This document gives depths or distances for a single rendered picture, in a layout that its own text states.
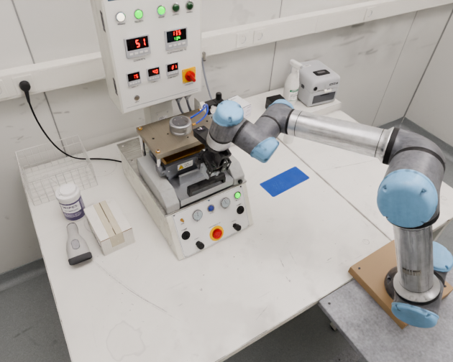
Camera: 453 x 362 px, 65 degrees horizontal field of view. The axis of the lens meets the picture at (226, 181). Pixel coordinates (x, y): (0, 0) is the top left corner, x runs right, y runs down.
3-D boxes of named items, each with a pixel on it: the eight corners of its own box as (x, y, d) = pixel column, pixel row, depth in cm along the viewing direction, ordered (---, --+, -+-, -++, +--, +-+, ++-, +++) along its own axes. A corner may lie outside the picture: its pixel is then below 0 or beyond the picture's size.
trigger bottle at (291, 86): (278, 101, 205) (285, 60, 188) (288, 98, 209) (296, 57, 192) (288, 108, 200) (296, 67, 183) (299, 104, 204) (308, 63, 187)
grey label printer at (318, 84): (285, 88, 216) (290, 62, 205) (312, 82, 223) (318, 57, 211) (308, 109, 201) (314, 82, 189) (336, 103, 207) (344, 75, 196)
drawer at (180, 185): (146, 161, 143) (144, 145, 137) (194, 144, 152) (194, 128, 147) (180, 208, 126) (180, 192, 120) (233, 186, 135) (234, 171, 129)
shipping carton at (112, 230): (88, 223, 142) (83, 207, 136) (119, 210, 147) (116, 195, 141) (102, 257, 131) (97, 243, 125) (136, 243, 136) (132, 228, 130)
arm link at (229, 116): (237, 127, 91) (210, 108, 92) (227, 151, 100) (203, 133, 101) (252, 110, 95) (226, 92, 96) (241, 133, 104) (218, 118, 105)
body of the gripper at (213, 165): (208, 179, 114) (216, 159, 103) (195, 157, 116) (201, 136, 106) (228, 170, 117) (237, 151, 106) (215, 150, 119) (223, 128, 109)
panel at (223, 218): (183, 258, 131) (171, 214, 124) (249, 225, 144) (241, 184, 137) (185, 261, 130) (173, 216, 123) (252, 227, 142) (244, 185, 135)
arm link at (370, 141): (459, 127, 85) (272, 88, 106) (452, 154, 78) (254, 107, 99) (443, 164, 92) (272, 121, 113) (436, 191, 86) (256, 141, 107)
